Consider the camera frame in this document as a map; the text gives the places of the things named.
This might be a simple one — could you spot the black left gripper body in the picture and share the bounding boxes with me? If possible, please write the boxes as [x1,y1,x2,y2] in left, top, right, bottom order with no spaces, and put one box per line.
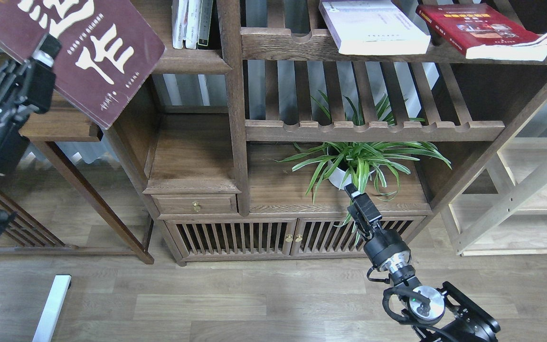
[0,58,56,175]

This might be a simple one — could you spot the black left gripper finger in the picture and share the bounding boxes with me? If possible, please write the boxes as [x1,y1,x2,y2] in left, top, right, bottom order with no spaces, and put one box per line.
[32,33,62,68]

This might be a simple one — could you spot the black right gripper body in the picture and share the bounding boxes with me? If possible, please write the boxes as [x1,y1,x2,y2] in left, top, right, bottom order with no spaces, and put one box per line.
[351,193,411,274]

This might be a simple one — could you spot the maroon book white characters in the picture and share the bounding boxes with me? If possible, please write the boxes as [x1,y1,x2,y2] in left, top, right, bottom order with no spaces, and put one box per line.
[0,0,165,130]

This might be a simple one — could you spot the red hardcover book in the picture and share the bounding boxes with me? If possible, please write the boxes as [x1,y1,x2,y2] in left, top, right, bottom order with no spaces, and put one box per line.
[416,3,547,61]

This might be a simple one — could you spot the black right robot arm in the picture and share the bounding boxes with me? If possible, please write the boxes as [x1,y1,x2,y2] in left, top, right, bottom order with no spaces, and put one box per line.
[345,184,500,342]

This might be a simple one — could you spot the light wooden shelf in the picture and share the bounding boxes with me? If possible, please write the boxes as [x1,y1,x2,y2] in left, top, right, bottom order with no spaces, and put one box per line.
[441,78,547,257]

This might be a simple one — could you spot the white plant pot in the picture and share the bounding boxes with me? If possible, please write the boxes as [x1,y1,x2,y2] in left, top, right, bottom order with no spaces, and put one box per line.
[328,167,375,193]

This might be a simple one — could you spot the dark wooden bookshelf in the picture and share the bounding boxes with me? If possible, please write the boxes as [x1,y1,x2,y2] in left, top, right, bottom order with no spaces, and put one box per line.
[104,0,547,266]

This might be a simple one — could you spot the white upright book left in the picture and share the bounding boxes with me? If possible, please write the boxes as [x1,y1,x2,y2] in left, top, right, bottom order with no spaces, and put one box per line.
[171,0,189,49]

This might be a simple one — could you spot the white upright book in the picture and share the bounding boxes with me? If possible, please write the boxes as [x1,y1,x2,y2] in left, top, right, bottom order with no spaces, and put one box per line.
[171,0,189,49]
[185,0,202,49]

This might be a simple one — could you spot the dark wooden side table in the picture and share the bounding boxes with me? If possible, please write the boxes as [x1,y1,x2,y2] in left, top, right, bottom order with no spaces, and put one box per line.
[0,52,155,265]

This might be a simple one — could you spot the white upright book middle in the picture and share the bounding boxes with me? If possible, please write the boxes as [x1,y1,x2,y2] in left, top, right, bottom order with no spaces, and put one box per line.
[185,0,202,49]

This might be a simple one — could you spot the brass drawer knob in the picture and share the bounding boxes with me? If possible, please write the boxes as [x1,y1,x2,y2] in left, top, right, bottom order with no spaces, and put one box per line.
[192,201,201,212]

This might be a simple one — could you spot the dark green upright book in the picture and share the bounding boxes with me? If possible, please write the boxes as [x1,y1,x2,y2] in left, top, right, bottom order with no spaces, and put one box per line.
[197,0,214,49]

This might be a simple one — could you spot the white paperback book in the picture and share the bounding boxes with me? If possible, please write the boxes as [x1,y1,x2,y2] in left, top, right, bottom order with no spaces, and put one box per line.
[319,0,431,56]

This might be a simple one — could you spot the white metal bar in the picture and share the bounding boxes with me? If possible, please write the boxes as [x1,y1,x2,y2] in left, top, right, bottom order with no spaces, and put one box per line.
[32,274,72,342]

